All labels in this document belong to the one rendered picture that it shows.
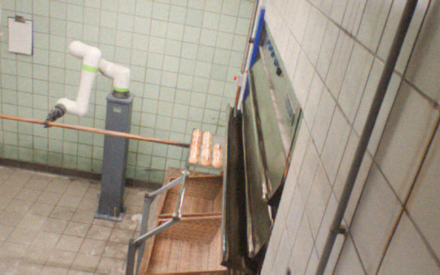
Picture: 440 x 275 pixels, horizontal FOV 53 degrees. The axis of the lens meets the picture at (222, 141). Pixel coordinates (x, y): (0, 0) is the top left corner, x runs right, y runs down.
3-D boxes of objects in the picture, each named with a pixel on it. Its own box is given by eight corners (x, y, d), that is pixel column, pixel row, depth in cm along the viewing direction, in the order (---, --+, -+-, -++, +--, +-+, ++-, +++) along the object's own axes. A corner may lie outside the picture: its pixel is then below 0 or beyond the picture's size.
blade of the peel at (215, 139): (186, 166, 288) (187, 162, 287) (192, 132, 338) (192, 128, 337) (241, 173, 291) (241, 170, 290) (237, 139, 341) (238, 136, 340)
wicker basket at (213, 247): (221, 246, 315) (228, 214, 303) (221, 305, 264) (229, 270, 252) (154, 236, 312) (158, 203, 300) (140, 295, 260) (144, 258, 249)
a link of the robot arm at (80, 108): (83, 68, 337) (79, 69, 326) (98, 72, 338) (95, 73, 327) (73, 113, 344) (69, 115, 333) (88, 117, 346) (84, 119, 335)
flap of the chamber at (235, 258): (225, 108, 337) (250, 116, 339) (219, 265, 174) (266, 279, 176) (227, 105, 336) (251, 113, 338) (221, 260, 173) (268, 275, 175)
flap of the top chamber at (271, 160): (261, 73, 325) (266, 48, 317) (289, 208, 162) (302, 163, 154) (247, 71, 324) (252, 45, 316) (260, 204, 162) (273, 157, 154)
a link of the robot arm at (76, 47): (109, 63, 382) (69, 36, 333) (123, 68, 376) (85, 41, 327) (102, 76, 381) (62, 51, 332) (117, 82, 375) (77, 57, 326)
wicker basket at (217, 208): (224, 202, 367) (230, 173, 356) (221, 244, 316) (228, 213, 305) (166, 192, 366) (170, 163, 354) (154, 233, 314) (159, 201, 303)
